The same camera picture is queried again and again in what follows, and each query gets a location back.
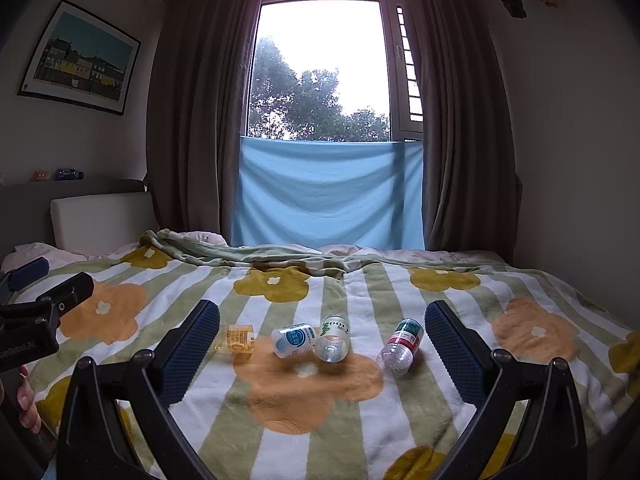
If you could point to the small orange figurine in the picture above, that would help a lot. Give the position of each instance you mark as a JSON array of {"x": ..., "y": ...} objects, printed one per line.
[{"x": 40, "y": 176}]

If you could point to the framed wall picture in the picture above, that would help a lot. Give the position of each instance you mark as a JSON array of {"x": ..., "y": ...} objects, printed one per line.
[{"x": 80, "y": 55}]

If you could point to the brown curtain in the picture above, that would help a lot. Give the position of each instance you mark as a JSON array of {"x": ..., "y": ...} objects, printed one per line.
[
  {"x": 465, "y": 135},
  {"x": 200, "y": 110}
]

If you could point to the clear bottle green label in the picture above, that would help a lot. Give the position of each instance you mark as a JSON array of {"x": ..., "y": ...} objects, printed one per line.
[{"x": 332, "y": 342}]

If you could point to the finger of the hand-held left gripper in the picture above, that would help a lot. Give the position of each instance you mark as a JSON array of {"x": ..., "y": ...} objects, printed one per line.
[
  {"x": 27, "y": 269},
  {"x": 70, "y": 290}
]

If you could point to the white bottle blue label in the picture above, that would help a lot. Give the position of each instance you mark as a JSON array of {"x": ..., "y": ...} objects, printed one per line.
[{"x": 295, "y": 341}]

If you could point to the striped floral blanket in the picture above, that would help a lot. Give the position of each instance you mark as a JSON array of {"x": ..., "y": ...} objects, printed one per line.
[{"x": 350, "y": 410}]

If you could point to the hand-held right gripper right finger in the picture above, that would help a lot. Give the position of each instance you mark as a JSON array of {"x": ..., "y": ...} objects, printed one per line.
[{"x": 452, "y": 355}]

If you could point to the small blue toy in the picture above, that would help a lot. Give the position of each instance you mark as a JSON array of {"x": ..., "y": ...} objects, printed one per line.
[{"x": 69, "y": 174}]

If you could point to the pale pink pillow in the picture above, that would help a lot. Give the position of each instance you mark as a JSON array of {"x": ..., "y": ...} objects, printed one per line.
[{"x": 45, "y": 251}]

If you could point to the white window frame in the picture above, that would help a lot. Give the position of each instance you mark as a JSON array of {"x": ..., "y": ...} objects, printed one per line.
[{"x": 394, "y": 85}]

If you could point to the clear bottle red label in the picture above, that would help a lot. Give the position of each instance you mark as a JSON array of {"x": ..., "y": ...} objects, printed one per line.
[{"x": 400, "y": 347}]

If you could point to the pale pink bed sheet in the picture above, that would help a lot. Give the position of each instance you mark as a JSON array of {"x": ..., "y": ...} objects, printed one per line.
[{"x": 450, "y": 256}]

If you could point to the grey headboard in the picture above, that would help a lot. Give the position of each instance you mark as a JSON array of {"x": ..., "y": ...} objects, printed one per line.
[{"x": 25, "y": 210}]

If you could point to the person's left hand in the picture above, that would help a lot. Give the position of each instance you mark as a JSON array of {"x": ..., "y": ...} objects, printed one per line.
[{"x": 27, "y": 402}]

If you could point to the orange plastic bottle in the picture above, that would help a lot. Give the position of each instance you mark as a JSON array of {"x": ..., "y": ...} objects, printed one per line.
[{"x": 235, "y": 337}]

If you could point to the light blue cloth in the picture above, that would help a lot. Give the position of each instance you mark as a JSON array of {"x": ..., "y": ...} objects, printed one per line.
[{"x": 325, "y": 195}]

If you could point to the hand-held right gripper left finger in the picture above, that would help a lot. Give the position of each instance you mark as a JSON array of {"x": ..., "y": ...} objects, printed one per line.
[{"x": 192, "y": 355}]

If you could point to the white headboard cushion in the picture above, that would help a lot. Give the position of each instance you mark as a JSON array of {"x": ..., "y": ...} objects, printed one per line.
[{"x": 100, "y": 220}]

